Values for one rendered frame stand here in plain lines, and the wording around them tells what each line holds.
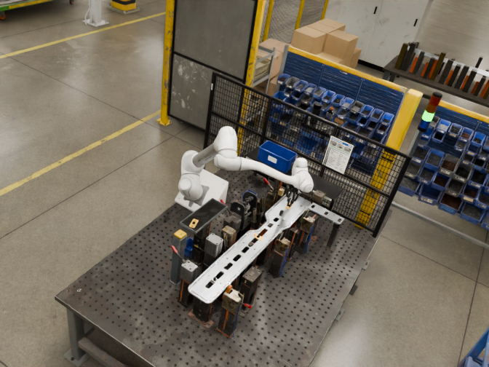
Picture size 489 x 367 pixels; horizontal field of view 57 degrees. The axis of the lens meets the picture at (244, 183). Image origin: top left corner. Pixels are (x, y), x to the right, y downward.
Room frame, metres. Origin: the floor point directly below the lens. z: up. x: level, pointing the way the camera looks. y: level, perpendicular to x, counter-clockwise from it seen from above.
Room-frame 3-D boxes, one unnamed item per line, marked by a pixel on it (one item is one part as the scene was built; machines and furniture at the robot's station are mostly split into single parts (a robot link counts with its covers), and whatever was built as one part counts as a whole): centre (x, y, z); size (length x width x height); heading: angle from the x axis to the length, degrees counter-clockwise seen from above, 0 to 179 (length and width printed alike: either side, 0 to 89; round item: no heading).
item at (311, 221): (2.71, -0.54, 0.87); 0.12 x 0.09 x 0.35; 63
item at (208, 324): (1.88, 0.11, 0.84); 0.18 x 0.06 x 0.29; 63
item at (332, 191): (3.33, -0.40, 1.02); 0.90 x 0.22 x 0.03; 63
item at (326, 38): (7.60, -0.93, 0.52); 1.20 x 0.80 x 1.05; 152
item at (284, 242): (2.42, -0.35, 0.87); 0.12 x 0.09 x 0.35; 63
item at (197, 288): (2.42, -0.17, 1.00); 1.38 x 0.22 x 0.02; 153
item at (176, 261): (2.16, 0.35, 0.92); 0.08 x 0.08 x 0.44; 63
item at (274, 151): (3.42, -0.23, 1.10); 0.30 x 0.17 x 0.13; 64
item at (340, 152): (3.30, -0.72, 1.30); 0.23 x 0.02 x 0.31; 63
